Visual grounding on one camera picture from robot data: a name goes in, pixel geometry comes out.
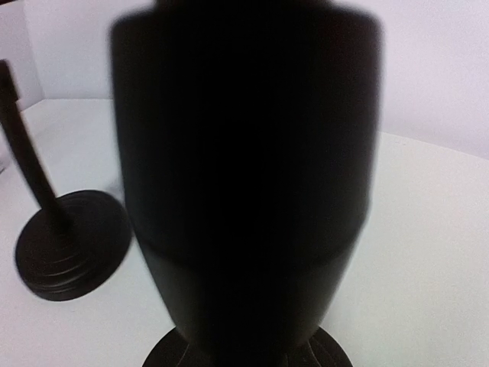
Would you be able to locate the black phone stand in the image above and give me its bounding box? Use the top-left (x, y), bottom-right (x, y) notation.
top-left (1, 60), bottom-right (132, 302)
top-left (110, 1), bottom-right (382, 366)

